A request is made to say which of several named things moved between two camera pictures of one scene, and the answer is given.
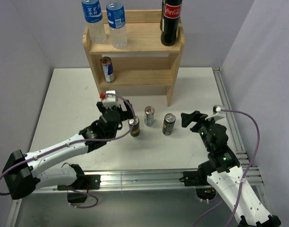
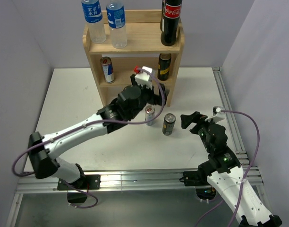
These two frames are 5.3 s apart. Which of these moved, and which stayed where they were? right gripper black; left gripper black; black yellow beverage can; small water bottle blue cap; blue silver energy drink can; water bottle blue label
Moved: left gripper black; black yellow beverage can
Stayed: small water bottle blue cap; blue silver energy drink can; right gripper black; water bottle blue label
